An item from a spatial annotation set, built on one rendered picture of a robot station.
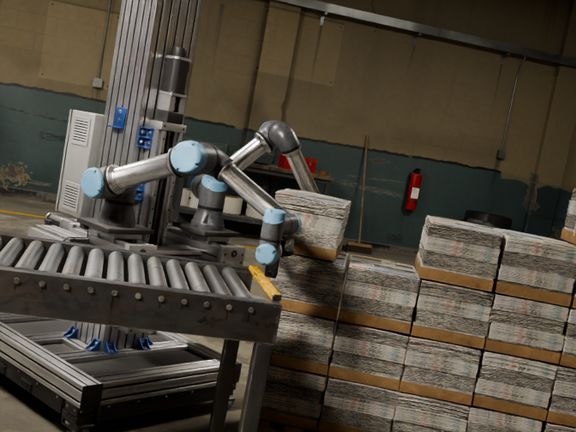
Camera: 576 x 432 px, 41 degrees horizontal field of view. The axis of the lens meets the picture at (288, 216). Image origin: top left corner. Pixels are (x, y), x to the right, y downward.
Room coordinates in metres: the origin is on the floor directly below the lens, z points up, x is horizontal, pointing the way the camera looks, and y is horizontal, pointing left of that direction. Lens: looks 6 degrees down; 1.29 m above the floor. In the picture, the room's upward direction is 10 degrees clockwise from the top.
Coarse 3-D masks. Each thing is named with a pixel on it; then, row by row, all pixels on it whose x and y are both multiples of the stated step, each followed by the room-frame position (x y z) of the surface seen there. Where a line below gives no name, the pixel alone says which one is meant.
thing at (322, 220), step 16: (288, 192) 3.09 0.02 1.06; (288, 208) 3.01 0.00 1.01; (304, 208) 3.00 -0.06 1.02; (320, 208) 2.99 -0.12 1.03; (336, 208) 2.98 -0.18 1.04; (304, 224) 3.00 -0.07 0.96; (320, 224) 2.99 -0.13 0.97; (336, 224) 2.99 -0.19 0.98; (288, 240) 3.01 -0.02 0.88; (304, 240) 3.00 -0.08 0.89; (320, 240) 2.99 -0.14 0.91; (336, 240) 2.99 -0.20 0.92
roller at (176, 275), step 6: (168, 264) 2.56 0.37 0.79; (174, 264) 2.52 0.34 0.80; (168, 270) 2.49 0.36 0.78; (174, 270) 2.43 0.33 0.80; (180, 270) 2.45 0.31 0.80; (168, 276) 2.46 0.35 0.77; (174, 276) 2.36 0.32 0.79; (180, 276) 2.35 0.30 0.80; (174, 282) 2.29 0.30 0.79; (180, 282) 2.26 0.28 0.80; (186, 282) 2.31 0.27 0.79; (180, 288) 2.19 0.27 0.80; (186, 288) 2.20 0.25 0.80
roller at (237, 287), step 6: (222, 270) 2.65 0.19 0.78; (228, 270) 2.60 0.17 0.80; (234, 270) 2.63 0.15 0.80; (222, 276) 2.62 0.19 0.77; (228, 276) 2.53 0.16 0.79; (234, 276) 2.50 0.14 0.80; (228, 282) 2.48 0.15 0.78; (234, 282) 2.43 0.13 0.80; (240, 282) 2.42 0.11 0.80; (234, 288) 2.37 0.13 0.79; (240, 288) 2.34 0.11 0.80; (246, 288) 2.36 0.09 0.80; (234, 294) 2.34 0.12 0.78; (240, 294) 2.28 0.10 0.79; (246, 294) 2.26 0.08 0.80
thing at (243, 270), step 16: (32, 240) 2.51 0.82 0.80; (48, 240) 2.54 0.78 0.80; (64, 256) 2.53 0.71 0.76; (128, 256) 2.58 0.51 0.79; (144, 256) 2.59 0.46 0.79; (160, 256) 2.61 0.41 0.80; (176, 256) 2.67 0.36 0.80; (80, 272) 2.55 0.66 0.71; (128, 272) 2.58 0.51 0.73; (144, 272) 2.60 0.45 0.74; (240, 272) 2.67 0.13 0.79
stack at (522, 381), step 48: (288, 288) 3.00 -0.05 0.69; (336, 288) 2.98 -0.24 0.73; (384, 288) 2.98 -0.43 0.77; (432, 288) 2.96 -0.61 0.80; (288, 336) 3.00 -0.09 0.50; (336, 336) 2.98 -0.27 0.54; (384, 336) 2.97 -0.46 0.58; (480, 336) 2.94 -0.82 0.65; (528, 336) 2.93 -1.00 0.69; (288, 384) 3.01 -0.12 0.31; (336, 384) 2.98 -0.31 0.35; (432, 384) 2.95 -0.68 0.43; (480, 384) 2.93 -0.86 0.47; (528, 384) 2.92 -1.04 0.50
